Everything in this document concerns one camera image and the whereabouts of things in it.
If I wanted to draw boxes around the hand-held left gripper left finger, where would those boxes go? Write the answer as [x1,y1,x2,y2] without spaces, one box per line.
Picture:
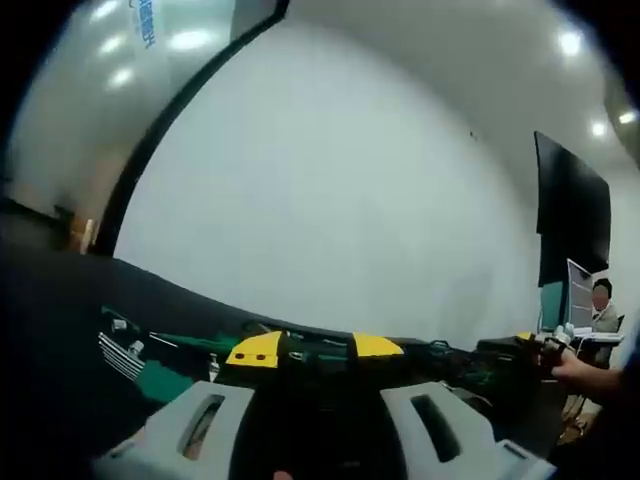
[93,329,314,480]

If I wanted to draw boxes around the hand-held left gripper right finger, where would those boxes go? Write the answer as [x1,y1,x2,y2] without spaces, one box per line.
[329,329,557,480]

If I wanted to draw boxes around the black toolbox with green inlay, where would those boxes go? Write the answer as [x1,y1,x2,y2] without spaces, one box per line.
[94,299,547,407]

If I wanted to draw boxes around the set of silver wrenches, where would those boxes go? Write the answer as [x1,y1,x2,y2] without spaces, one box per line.
[96,331,147,384]

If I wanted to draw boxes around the person's right hand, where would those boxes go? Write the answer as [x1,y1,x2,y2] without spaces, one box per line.
[551,353,591,397]

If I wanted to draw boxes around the teal monitor back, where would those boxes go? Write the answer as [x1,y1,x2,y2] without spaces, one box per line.
[538,281,570,332]

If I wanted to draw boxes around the white desk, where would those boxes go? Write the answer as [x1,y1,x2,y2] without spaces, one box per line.
[569,329,625,349]

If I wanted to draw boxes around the computer monitor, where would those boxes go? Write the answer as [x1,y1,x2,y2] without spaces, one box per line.
[566,258,597,334]

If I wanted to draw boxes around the frosted glass partition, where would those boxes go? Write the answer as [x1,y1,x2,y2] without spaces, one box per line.
[4,0,281,251]

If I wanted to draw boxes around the black wall screen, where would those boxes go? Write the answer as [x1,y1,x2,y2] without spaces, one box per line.
[533,130,613,289]

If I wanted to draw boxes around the black door frame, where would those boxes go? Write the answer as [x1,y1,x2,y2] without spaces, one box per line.
[93,0,292,257]

